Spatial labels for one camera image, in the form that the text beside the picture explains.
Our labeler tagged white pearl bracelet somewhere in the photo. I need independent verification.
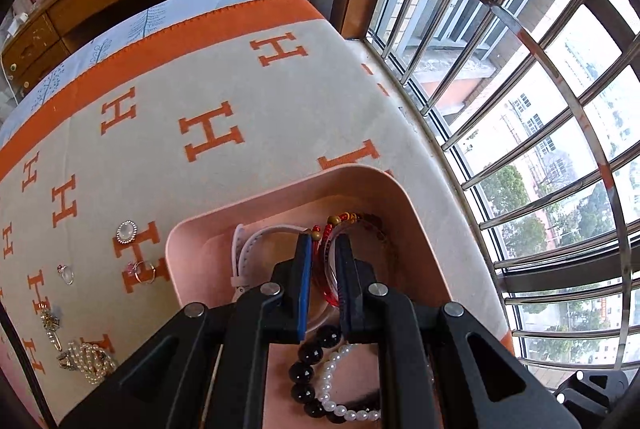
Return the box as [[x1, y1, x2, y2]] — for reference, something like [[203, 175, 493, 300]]
[[317, 343, 383, 424]]

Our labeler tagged red beaded bracelet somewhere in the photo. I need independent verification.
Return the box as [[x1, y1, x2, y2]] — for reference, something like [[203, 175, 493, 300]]
[[311, 211, 387, 310]]

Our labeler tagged silver oval stone ring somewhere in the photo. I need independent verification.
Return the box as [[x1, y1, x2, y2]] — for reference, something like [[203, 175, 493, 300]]
[[116, 220, 138, 245]]

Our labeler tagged orange and beige patterned blanket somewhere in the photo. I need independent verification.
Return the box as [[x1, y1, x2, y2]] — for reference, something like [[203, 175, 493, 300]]
[[0, 0, 516, 429]]

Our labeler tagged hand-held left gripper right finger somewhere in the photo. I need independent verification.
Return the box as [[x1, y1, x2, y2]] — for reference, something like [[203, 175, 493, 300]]
[[334, 236, 583, 429]]

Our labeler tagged white charger cable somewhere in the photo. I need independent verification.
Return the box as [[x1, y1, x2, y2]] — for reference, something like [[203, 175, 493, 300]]
[[0, 11, 27, 102]]

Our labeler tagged metal window grille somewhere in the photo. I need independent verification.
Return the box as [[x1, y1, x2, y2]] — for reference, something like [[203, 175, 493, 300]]
[[367, 0, 640, 372]]

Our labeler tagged pearl necklace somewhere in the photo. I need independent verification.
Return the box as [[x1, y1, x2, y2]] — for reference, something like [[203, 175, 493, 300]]
[[59, 340, 119, 385]]

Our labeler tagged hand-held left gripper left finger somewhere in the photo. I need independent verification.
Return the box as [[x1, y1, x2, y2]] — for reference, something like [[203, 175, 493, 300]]
[[59, 233, 316, 429]]

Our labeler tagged black bead bracelet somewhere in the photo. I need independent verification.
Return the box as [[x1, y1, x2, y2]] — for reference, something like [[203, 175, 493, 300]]
[[289, 326, 383, 425]]

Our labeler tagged blue tree print bedsheet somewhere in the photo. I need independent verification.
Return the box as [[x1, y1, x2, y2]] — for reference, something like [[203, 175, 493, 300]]
[[0, 0, 301, 144]]

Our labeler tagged gold brooch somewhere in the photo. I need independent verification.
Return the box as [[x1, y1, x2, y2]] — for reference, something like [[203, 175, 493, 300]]
[[34, 304, 68, 367]]

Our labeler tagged pink jewelry box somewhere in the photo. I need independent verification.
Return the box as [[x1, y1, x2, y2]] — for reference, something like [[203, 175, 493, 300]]
[[165, 165, 502, 429]]

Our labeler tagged silver ring with red stone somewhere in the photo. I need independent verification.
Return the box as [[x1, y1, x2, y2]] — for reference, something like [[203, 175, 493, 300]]
[[125, 260, 157, 284]]

